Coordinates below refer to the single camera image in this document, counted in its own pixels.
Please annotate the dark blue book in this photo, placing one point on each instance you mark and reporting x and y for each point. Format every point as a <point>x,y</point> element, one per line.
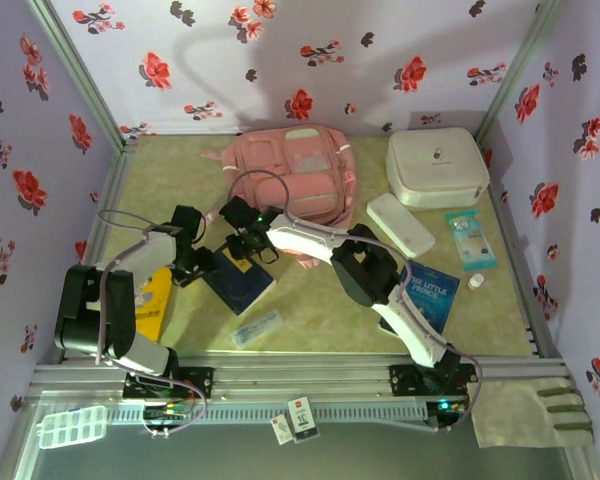
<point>245,290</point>

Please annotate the yellow cartoon book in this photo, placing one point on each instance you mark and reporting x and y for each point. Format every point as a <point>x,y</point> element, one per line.
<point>152,310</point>

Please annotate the pink school backpack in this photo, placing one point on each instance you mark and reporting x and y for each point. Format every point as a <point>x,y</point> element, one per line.
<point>300,170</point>

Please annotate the clear plastic pen case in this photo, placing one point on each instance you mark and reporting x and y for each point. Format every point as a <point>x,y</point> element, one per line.
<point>257,329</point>

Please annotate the white plastic pencil box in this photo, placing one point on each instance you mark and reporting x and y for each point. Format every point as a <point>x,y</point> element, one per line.
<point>400,225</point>

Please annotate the blue Little Prince book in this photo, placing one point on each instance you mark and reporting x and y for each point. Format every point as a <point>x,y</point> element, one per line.
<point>430,295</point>

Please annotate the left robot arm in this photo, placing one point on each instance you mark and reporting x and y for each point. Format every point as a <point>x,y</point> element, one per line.
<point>145,355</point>

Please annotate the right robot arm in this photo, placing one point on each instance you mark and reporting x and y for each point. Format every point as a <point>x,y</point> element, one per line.
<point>410,325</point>

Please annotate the white fabric medicine bag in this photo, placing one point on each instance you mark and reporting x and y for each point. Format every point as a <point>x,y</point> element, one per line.
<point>435,165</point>

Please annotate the black and white tag card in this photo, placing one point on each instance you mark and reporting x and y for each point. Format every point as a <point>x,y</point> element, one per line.
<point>302,417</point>

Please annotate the small white tag card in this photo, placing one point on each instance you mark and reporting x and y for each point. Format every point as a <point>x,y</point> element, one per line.
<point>281,430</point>

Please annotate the clear plastic organizer box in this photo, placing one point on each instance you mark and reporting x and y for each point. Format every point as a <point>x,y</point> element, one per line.
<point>72,425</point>

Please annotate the blue cotton swab packet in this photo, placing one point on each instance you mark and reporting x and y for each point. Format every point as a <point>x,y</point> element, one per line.
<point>472,242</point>

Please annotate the grey cloth with green stripes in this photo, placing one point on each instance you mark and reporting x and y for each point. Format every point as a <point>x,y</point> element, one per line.
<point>525,412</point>

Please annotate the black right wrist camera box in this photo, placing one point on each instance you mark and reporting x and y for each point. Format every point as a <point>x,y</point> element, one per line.
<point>237,210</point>

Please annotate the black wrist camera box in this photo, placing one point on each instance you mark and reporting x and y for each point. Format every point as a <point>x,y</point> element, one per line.
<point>187,216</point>
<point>237,210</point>

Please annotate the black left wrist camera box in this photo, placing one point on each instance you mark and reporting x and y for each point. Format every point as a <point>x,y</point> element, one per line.
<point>187,216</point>

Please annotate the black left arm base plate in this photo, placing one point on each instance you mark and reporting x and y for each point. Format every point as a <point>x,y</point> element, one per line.
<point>200,382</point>

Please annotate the aluminium frame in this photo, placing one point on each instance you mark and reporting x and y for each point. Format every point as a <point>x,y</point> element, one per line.
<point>300,376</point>

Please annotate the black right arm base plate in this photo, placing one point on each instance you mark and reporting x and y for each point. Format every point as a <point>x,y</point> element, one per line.
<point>405,380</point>

